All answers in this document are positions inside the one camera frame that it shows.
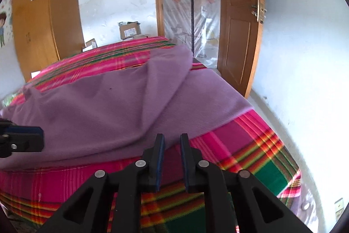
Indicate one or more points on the clear plastic door curtain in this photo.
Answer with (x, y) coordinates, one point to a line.
(180, 3)

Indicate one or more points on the cartoon couple wall sticker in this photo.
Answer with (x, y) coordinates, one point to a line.
(3, 25)

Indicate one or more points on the wooden door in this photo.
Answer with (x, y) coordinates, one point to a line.
(240, 31)

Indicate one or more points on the metal door lock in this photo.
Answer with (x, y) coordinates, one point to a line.
(259, 12)

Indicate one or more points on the purple fleece sweater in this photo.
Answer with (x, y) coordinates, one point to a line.
(109, 107)

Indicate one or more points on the wooden wardrobe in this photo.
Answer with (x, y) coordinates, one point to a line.
(41, 31)

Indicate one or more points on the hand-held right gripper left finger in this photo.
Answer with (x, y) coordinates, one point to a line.
(160, 160)

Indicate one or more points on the brown cardboard box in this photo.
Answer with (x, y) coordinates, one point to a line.
(129, 30)

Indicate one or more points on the white cardboard box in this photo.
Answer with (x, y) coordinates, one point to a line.
(90, 44)

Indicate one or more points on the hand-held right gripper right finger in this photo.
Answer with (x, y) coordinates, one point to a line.
(184, 160)

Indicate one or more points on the white paper sheet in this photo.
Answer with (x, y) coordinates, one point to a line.
(35, 74)

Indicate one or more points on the white wall socket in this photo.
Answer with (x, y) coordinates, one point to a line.
(339, 207)

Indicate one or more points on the pink green plaid bed sheet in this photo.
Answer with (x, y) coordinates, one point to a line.
(245, 145)

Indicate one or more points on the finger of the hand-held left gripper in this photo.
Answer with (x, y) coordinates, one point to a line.
(24, 140)
(5, 122)

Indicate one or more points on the green tissue packet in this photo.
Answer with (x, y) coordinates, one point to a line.
(6, 100)

